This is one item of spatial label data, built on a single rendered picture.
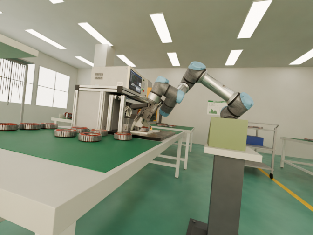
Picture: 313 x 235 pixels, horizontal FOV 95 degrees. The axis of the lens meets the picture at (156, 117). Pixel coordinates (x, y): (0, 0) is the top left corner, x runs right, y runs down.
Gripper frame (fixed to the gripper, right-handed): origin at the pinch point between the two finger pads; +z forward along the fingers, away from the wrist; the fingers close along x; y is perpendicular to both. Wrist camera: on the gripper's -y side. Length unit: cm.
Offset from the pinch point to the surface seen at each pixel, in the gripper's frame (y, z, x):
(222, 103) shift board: 66, -130, 568
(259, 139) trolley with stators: 151, -46, 278
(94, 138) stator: -8.6, 9.9, -21.9
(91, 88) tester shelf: -52, -6, 9
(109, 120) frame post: -26.6, 8.0, 11.1
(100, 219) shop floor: -1, 90, 22
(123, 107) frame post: -20.7, -5.3, 11.4
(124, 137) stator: -1.5, 7.1, -5.7
